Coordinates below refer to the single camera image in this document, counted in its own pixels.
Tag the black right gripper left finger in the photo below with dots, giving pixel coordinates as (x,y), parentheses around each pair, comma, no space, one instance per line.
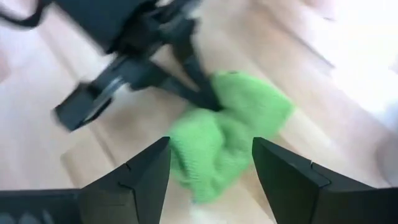
(140,183)

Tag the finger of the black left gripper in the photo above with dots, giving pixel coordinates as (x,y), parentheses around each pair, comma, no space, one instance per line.
(174,84)
(194,65)

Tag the green microfiber towel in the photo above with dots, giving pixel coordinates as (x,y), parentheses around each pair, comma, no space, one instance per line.
(224,133)

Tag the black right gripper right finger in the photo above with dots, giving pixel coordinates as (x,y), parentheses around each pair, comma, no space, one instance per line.
(289,183)

